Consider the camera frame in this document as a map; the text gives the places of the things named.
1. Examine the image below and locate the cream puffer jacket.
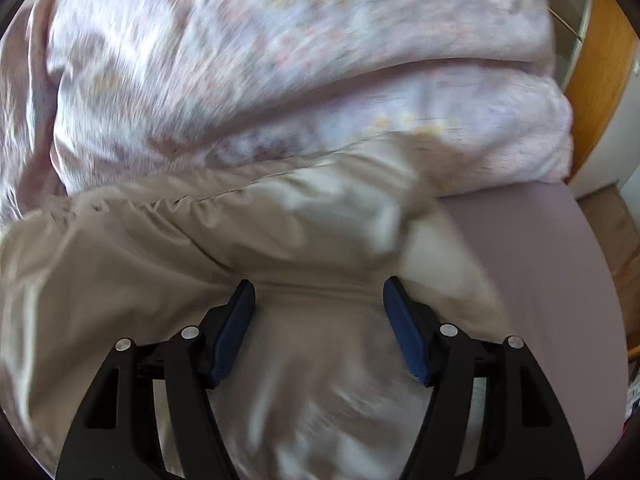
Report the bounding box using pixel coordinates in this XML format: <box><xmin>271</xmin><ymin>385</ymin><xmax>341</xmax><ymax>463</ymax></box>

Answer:
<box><xmin>1</xmin><ymin>134</ymin><xmax>511</xmax><ymax>479</ymax></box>

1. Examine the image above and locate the lilac bed sheet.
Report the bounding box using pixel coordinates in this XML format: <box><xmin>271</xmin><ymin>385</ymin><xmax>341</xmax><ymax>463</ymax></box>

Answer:
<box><xmin>444</xmin><ymin>182</ymin><xmax>627</xmax><ymax>474</ymax></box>

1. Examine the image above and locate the pink floral pillow right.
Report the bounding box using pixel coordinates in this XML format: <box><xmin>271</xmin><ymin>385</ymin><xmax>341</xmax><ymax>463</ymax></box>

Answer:
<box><xmin>1</xmin><ymin>0</ymin><xmax>573</xmax><ymax>221</ymax></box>

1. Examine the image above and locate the wooden framed glass cabinet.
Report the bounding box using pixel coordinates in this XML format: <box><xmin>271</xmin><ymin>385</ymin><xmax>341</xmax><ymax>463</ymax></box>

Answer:
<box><xmin>549</xmin><ymin>0</ymin><xmax>639</xmax><ymax>183</ymax></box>

